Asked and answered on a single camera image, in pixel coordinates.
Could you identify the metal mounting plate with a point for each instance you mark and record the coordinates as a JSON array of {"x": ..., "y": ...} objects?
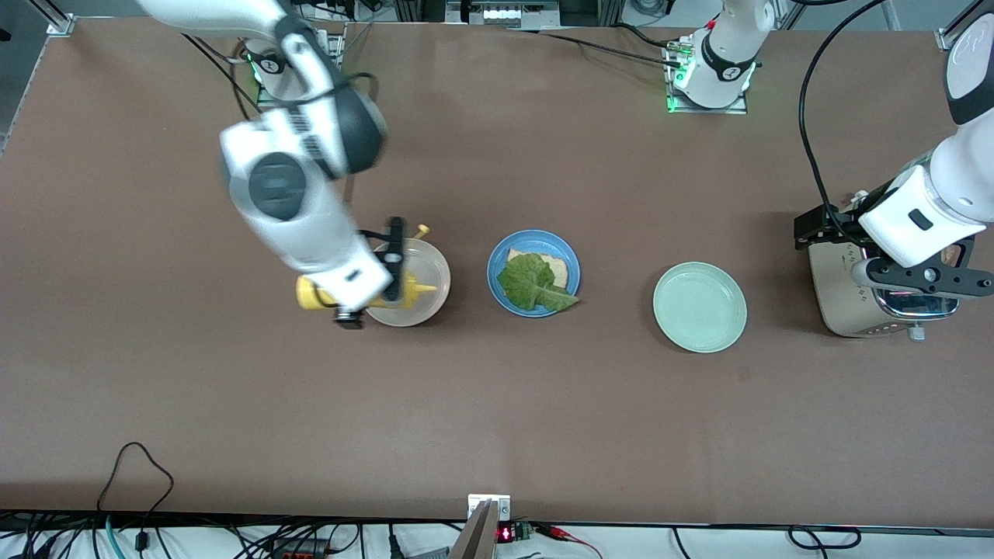
[{"x": 475, "y": 503}]

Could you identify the yellow squeeze bottle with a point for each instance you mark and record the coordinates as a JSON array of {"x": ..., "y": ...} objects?
[{"x": 311, "y": 293}]

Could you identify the pale green plate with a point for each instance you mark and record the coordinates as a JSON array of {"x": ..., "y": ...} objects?
[{"x": 699, "y": 307}]

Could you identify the pale pink plate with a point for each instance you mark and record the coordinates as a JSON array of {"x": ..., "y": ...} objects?
[{"x": 427, "y": 260}]

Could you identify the green lettuce leaf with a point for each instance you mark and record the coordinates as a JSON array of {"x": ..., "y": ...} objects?
[{"x": 532, "y": 283}]

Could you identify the black power strip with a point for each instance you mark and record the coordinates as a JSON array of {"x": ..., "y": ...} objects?
[{"x": 299, "y": 553}]

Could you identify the beige chrome toaster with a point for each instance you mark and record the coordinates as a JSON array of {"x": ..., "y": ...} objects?
[{"x": 835, "y": 303}]

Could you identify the black device white lights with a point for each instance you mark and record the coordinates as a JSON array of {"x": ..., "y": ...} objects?
[{"x": 501, "y": 14}]

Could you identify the circuit board red display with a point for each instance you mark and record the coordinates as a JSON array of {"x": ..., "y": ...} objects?
[{"x": 506, "y": 534}]

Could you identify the aluminium camera post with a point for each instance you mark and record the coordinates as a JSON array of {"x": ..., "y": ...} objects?
[{"x": 477, "y": 536}]

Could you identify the black plug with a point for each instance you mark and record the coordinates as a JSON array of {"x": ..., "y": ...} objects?
[{"x": 142, "y": 541}]

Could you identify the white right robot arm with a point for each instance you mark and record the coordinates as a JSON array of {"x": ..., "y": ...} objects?
[{"x": 295, "y": 202}]

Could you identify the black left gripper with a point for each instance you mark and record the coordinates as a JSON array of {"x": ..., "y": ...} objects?
[{"x": 817, "y": 226}]

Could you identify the metal corner bracket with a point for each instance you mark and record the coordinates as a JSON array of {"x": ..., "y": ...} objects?
[
  {"x": 58, "y": 26},
  {"x": 949, "y": 39}
]

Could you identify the blue plate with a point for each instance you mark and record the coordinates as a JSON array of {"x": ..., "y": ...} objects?
[{"x": 536, "y": 239}]

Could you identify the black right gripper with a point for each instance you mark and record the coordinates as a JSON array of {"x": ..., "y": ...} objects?
[{"x": 397, "y": 260}]

